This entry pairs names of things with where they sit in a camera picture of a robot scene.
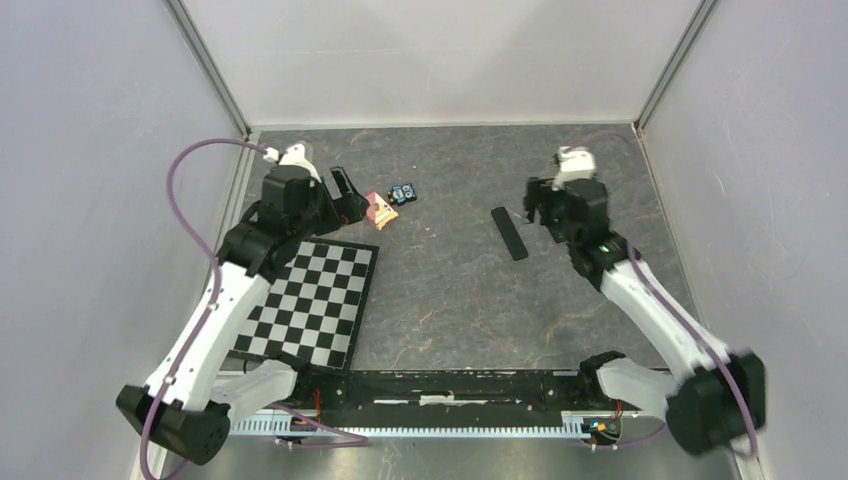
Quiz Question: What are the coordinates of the checkerboard calibration board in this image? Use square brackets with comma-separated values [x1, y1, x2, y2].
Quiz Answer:
[231, 239, 379, 370]

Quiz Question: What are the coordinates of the black remote control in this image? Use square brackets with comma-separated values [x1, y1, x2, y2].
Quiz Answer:
[491, 206, 529, 261]

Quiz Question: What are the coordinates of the red yellow small box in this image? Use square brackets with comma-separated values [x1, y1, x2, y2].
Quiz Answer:
[366, 191, 398, 231]

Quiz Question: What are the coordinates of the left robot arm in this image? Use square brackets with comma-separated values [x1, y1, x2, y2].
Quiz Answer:
[116, 166, 368, 465]

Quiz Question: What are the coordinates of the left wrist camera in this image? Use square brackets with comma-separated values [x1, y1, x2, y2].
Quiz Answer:
[262, 142, 323, 183]

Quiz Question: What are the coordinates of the white cable comb strip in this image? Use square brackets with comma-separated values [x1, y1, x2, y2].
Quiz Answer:
[229, 410, 620, 440]

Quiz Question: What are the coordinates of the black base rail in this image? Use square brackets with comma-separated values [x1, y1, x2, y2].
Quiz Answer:
[284, 370, 624, 428]

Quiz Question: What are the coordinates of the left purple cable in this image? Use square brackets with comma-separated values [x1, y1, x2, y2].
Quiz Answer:
[139, 137, 270, 480]

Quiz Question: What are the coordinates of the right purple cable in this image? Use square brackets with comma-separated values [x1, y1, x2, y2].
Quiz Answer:
[572, 129, 760, 460]

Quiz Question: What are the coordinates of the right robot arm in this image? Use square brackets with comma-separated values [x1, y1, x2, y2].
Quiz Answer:
[524, 177, 766, 458]

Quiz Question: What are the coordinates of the purple cable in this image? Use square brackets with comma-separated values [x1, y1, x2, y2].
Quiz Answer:
[572, 129, 760, 460]
[139, 137, 270, 480]

